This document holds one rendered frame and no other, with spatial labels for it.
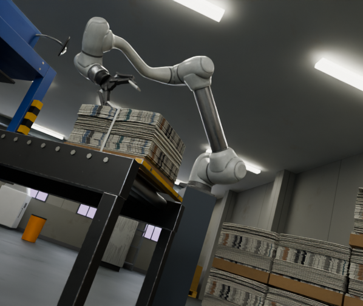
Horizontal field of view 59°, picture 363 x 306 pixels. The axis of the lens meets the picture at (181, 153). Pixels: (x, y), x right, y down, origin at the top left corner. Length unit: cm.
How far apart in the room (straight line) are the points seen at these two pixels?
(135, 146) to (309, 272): 86
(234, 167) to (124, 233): 677
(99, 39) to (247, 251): 119
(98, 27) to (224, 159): 95
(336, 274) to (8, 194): 1001
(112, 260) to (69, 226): 336
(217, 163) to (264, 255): 60
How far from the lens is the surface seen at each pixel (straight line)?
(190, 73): 183
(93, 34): 162
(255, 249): 157
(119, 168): 99
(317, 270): 147
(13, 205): 1074
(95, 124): 130
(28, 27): 261
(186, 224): 192
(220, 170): 187
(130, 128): 121
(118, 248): 843
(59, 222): 1145
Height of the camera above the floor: 55
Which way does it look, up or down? 19 degrees up
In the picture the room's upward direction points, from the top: 19 degrees clockwise
